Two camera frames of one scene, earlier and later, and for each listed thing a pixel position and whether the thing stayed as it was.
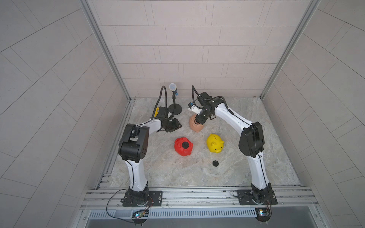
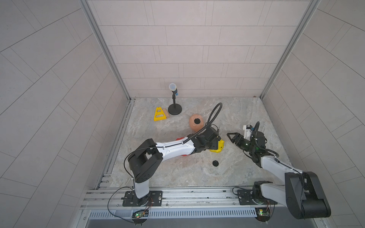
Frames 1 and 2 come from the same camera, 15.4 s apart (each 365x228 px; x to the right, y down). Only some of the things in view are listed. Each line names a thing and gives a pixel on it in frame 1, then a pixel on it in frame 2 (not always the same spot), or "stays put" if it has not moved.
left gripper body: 169,126 -> 212,144
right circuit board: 264,213 stays put
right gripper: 199,118 -> 238,137
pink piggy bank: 195,127 stays put
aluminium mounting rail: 289,197 stays put
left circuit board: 139,213 stays put
